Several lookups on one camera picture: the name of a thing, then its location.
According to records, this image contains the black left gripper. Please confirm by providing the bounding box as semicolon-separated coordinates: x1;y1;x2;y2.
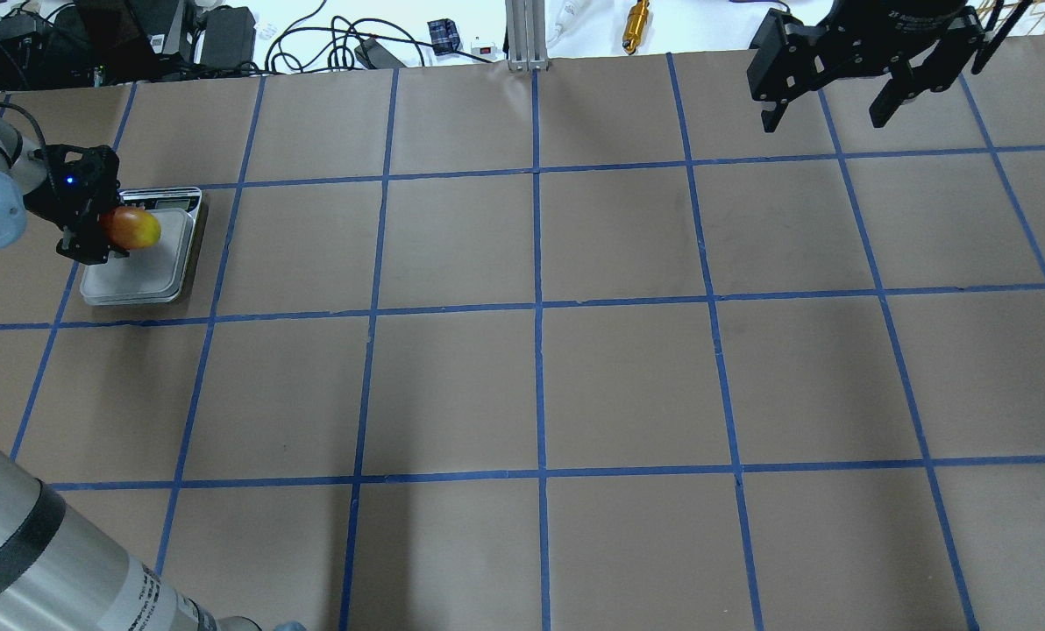
23;145;130;266

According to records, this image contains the black cable bundle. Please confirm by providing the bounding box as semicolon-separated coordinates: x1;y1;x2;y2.
264;0;427;74

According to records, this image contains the gold metal cylinder tool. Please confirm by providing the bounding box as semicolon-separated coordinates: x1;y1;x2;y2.
620;0;650;55

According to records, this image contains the black electronics box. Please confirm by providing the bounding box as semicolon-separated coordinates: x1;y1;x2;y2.
198;5;257;69

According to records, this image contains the black power adapter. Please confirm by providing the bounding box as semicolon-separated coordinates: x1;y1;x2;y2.
353;39;407;69

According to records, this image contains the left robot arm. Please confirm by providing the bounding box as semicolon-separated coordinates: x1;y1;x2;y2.
0;110;258;630

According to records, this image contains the aluminium frame post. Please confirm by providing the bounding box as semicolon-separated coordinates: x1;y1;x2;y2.
503;0;550;73

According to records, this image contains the silver digital kitchen scale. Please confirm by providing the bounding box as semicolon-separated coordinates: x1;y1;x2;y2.
79;187;207;307

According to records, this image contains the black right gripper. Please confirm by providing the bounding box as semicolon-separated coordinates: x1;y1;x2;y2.
746;1;986;133

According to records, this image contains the red yellow mango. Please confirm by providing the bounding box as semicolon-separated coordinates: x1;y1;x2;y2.
99;205;162;251

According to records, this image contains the small blue black box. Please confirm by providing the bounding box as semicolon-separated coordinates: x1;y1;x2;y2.
427;18;461;57

